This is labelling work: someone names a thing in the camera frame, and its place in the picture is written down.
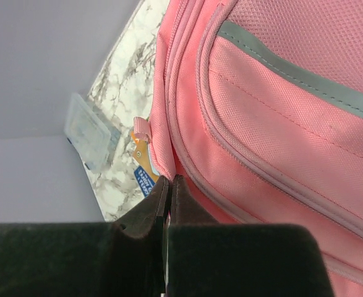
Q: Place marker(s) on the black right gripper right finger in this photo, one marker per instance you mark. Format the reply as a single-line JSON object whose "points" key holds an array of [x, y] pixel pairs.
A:
{"points": [[206, 258]]}

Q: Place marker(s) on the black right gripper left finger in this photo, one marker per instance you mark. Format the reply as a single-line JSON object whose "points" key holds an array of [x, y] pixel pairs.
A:
{"points": [[122, 258]]}

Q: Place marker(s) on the blue thick book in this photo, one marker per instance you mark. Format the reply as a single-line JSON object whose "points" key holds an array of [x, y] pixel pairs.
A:
{"points": [[146, 181]]}

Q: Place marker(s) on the orange children's book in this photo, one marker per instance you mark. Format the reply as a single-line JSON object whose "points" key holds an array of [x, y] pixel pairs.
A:
{"points": [[140, 153]]}

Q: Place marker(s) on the pink student backpack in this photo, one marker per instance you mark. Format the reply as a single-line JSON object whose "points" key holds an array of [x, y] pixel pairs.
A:
{"points": [[260, 105]]}

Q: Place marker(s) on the clear plastic organizer box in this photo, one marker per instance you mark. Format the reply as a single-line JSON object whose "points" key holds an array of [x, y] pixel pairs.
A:
{"points": [[92, 134]]}

